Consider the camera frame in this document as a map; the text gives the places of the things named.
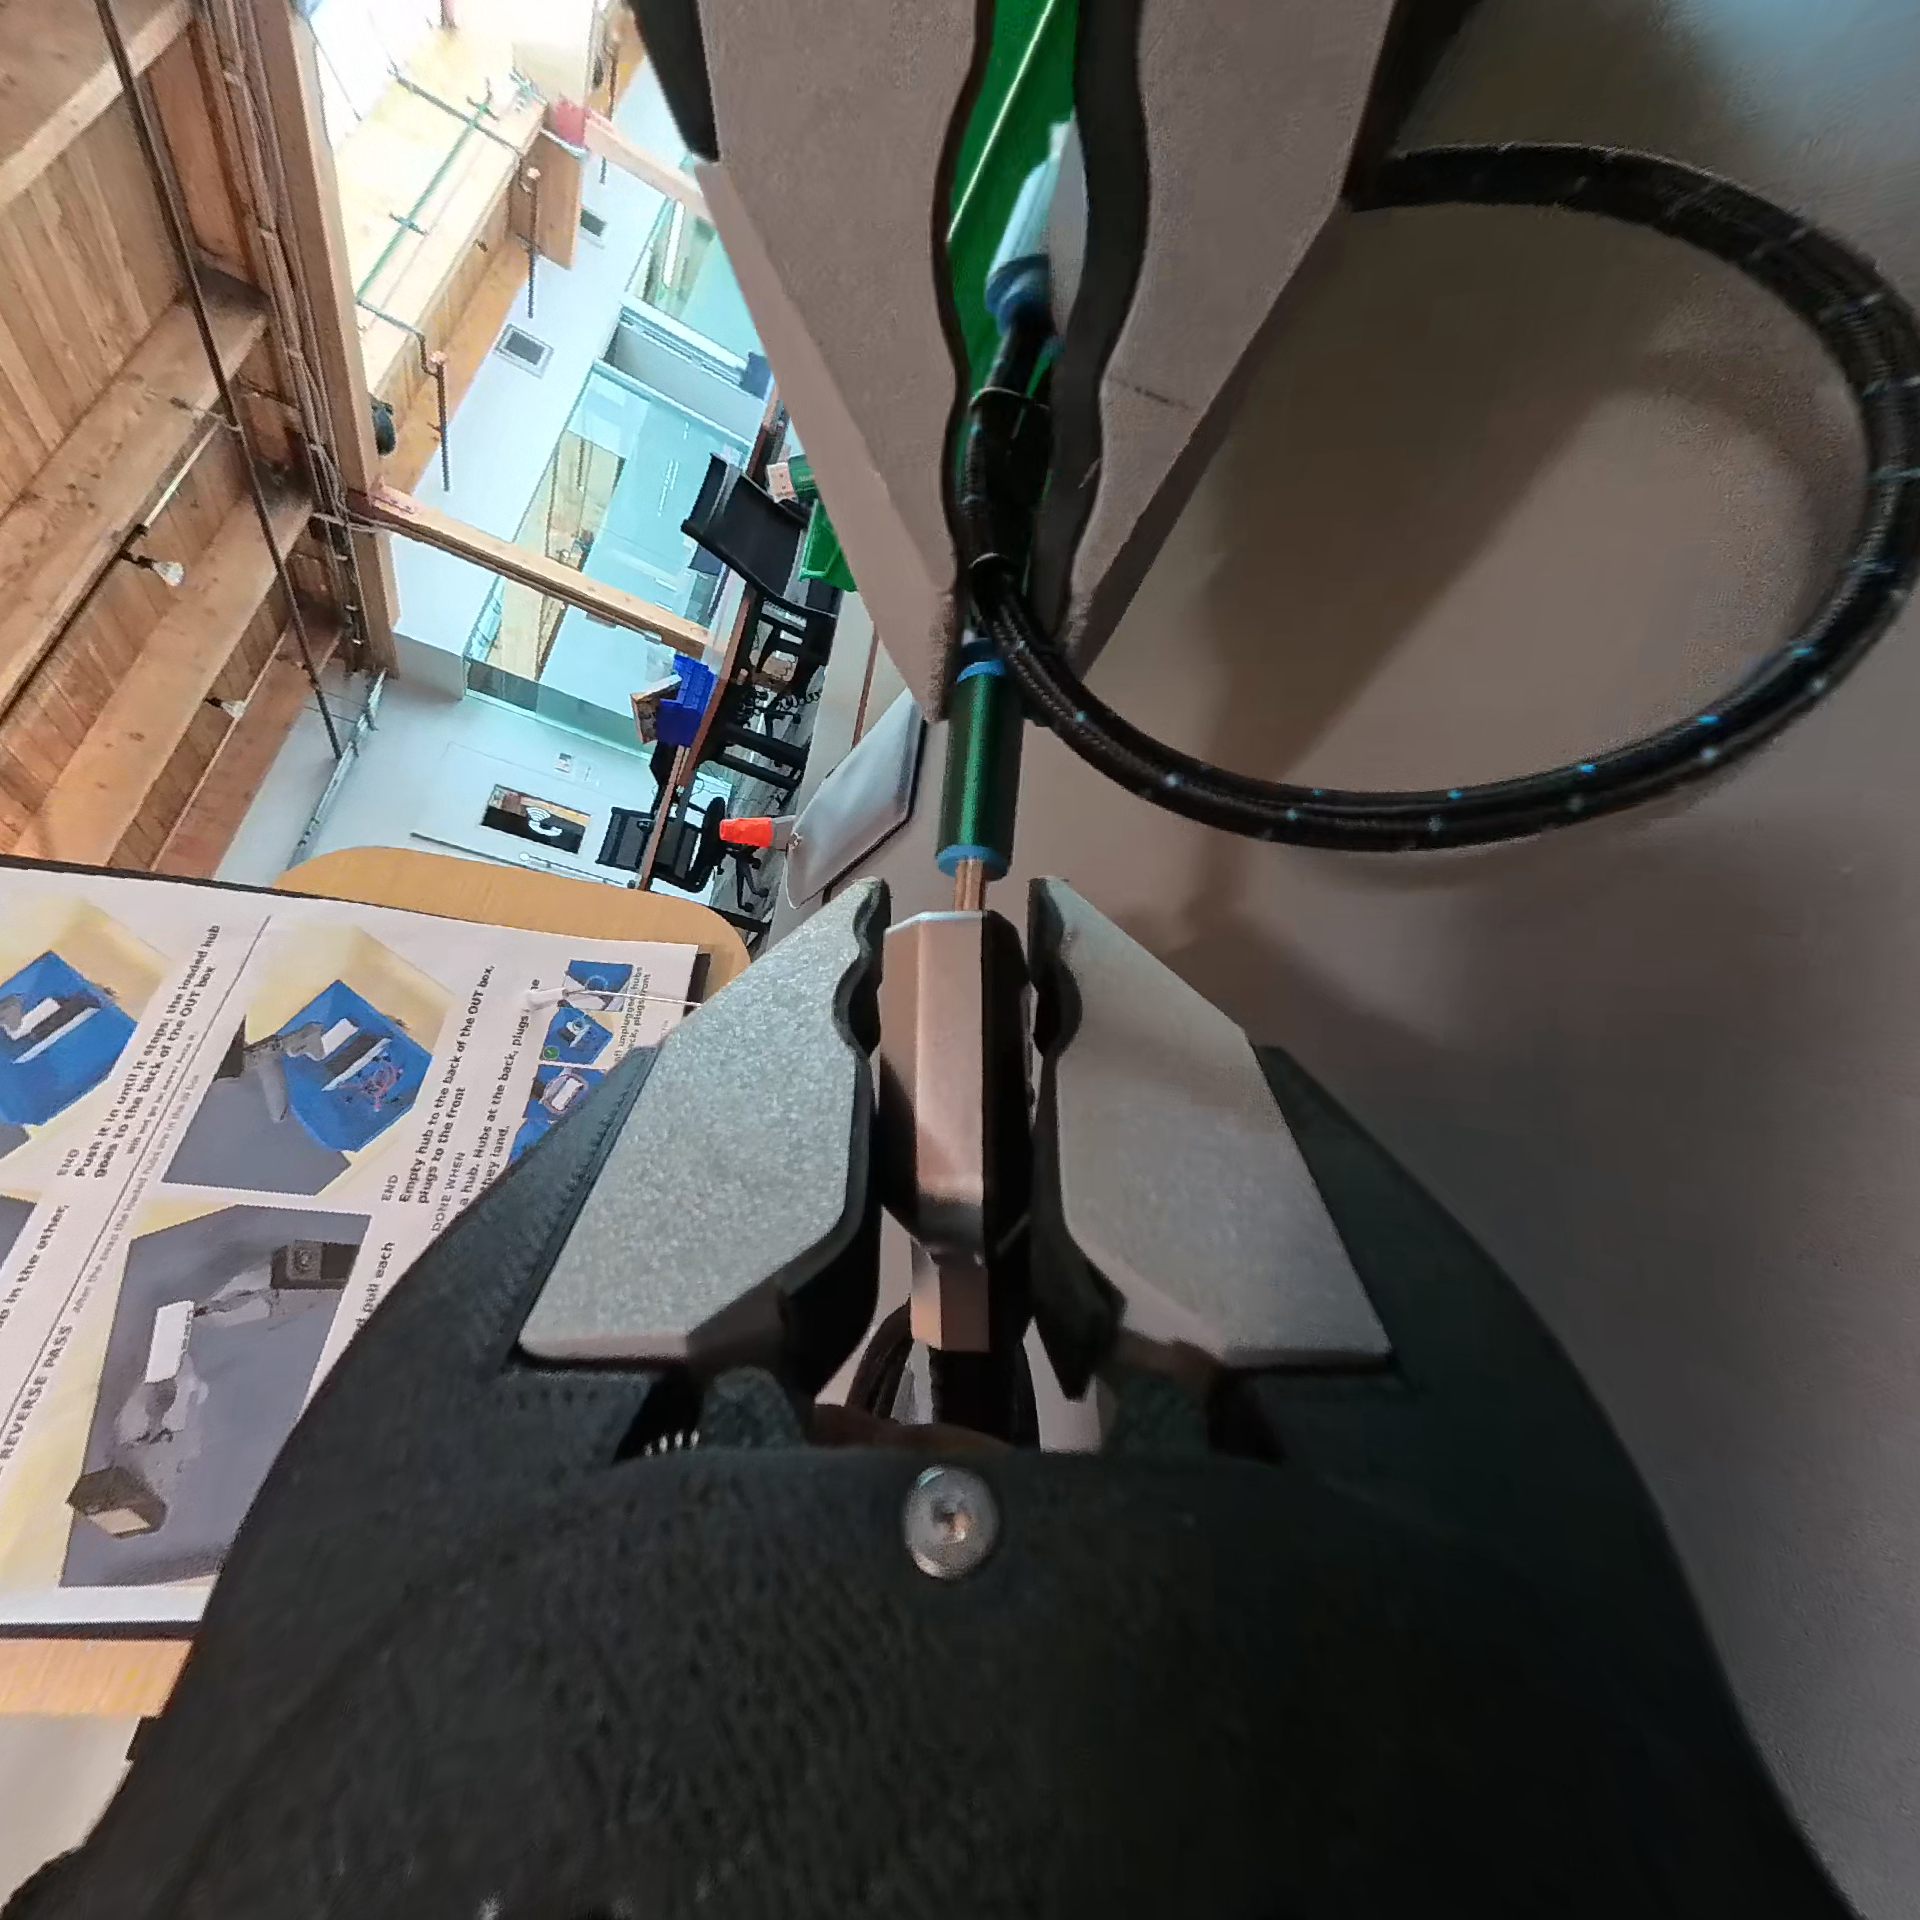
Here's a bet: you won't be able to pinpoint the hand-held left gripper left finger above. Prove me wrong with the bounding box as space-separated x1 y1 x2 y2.
516 878 894 1397

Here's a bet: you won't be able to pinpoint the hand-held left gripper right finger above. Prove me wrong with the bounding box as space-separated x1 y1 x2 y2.
1023 878 1395 1404

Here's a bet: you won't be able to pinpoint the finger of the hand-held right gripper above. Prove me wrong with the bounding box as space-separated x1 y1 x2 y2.
1050 0 1403 649
693 0 980 649

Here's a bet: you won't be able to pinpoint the green plastic bin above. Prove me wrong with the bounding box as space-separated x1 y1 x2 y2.
790 0 1086 596

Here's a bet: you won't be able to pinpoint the grey usb hub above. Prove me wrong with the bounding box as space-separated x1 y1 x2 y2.
878 907 1037 1352

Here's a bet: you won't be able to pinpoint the black braided cable green plugs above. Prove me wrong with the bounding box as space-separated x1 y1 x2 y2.
928 118 1920 921

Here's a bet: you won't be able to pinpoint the printed instruction sheet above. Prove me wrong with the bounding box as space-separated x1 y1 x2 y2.
0 857 707 1629

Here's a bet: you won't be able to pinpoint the instruction sheet on stand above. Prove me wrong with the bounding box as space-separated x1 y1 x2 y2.
0 843 752 1718

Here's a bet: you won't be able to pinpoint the black wall sign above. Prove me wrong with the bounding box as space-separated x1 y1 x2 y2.
480 780 594 860

